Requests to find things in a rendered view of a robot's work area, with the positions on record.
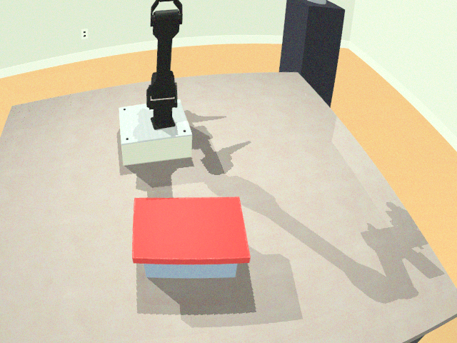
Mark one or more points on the light blue open box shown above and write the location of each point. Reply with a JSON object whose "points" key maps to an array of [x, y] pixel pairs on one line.
{"points": [[190, 271]]}

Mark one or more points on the red lid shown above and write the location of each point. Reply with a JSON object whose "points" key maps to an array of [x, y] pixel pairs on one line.
{"points": [[189, 231]]}

